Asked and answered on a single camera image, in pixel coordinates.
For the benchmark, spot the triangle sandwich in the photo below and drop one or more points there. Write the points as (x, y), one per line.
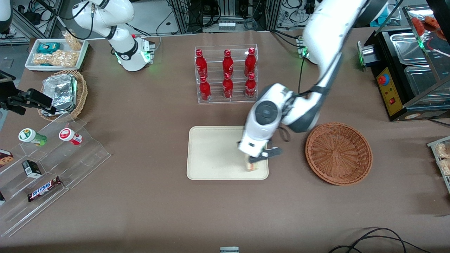
(254, 167)

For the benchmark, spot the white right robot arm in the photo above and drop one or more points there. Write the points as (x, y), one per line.
(123, 31)

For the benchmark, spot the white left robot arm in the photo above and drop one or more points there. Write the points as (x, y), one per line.
(327, 52)

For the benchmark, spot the white rectangular snack tray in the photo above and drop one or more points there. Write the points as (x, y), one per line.
(31, 58)

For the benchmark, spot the cream rectangular plastic tray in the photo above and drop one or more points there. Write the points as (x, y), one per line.
(214, 154)

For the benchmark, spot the tan wicker basket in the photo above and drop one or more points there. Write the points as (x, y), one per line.
(81, 91)

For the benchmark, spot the brown round wicker basket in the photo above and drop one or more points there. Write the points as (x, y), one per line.
(337, 153)

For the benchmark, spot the silver foil wrapped package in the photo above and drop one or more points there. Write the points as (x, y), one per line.
(59, 91)

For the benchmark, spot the green lidded cup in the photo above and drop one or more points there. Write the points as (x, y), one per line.
(30, 136)

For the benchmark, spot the large clear peanut bag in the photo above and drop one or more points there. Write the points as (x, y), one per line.
(56, 58)

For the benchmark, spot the red lidded cup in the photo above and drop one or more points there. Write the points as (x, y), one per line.
(68, 135)

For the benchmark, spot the teal snack packet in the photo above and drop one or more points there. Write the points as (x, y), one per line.
(48, 47)

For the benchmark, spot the brown cookie box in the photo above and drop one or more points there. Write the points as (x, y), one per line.
(5, 158)

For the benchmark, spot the small black carton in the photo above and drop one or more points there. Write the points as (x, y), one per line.
(32, 168)

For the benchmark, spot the small clear peanut bag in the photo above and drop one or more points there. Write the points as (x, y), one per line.
(73, 41)

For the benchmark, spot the red cola bottle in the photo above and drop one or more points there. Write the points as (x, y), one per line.
(227, 65)
(250, 63)
(205, 90)
(201, 65)
(250, 88)
(227, 88)

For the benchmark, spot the clear acrylic stepped shelf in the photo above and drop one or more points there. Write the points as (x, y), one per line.
(81, 158)

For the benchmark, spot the Snickers chocolate bar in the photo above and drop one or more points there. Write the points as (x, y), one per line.
(44, 189)

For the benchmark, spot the dark snack packet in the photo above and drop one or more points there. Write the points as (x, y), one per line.
(1, 198)

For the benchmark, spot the grey box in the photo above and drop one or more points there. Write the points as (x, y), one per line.
(229, 250)

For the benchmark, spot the clear acrylic bottle rack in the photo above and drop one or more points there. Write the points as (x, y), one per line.
(214, 49)

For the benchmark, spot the white power strip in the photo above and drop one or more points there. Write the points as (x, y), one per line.
(227, 25)

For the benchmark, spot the black food warmer appliance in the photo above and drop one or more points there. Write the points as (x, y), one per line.
(386, 95)

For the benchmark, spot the steel warmer pan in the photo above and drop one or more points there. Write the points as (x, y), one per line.
(422, 80)
(407, 47)

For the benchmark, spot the clear wrapped pastry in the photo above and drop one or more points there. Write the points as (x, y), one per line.
(443, 150)
(445, 167)

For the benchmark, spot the teal box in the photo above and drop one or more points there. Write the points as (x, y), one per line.
(379, 19)

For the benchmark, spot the orange fried food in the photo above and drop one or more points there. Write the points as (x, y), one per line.
(427, 23)

